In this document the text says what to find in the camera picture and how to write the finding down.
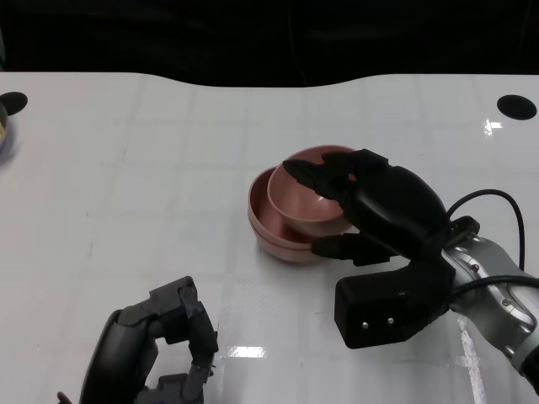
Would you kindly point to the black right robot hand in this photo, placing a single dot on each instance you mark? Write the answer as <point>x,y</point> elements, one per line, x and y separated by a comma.
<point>391,202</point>

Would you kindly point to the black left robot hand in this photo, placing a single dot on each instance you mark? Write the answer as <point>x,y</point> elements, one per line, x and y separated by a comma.
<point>118,357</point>

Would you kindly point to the pink plastic bowl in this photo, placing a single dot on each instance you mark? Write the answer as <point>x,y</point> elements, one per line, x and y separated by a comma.
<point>295,202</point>
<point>286,254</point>
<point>273,223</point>

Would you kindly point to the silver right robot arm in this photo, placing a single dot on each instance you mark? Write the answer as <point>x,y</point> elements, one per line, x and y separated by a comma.
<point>497,286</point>

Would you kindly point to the black round table grommet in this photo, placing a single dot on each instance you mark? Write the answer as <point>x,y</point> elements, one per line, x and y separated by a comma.
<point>516,107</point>
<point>12,103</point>

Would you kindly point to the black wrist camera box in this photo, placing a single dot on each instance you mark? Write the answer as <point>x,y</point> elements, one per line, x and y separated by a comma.
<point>370,303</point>

